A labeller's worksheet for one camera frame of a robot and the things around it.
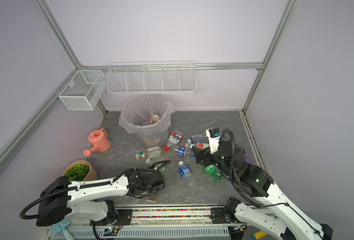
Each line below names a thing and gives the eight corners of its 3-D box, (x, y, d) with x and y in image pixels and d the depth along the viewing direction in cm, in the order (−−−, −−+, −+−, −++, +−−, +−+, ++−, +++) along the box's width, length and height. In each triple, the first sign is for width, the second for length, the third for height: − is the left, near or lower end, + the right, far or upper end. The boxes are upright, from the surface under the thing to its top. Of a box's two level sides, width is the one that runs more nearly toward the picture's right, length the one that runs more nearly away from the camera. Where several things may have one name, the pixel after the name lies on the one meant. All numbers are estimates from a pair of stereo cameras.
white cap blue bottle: (187, 189, 84) (187, 185, 79) (176, 166, 92) (175, 162, 88) (196, 184, 85) (197, 180, 81) (184, 162, 94) (184, 158, 90)
